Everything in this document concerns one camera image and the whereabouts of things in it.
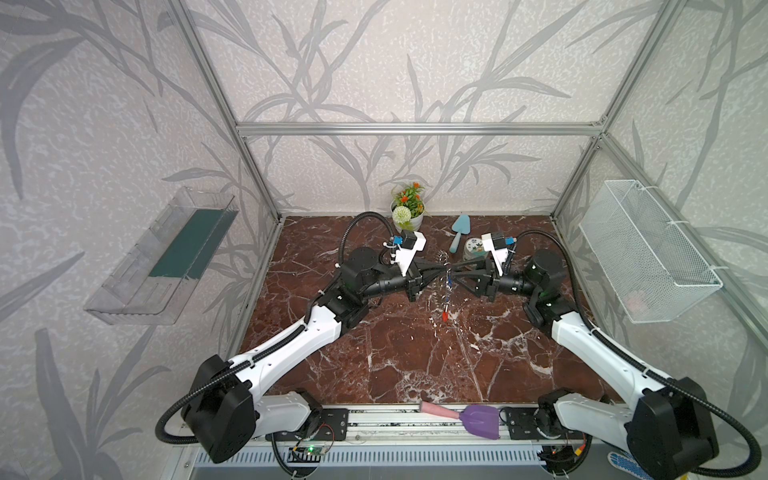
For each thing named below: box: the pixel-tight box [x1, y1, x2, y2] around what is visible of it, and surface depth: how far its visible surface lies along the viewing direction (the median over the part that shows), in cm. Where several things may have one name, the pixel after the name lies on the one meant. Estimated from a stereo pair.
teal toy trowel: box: [450, 214, 471, 253], surface depth 120 cm
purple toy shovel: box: [419, 401, 500, 440], surface depth 76 cm
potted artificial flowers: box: [390, 182, 425, 232], surface depth 107 cm
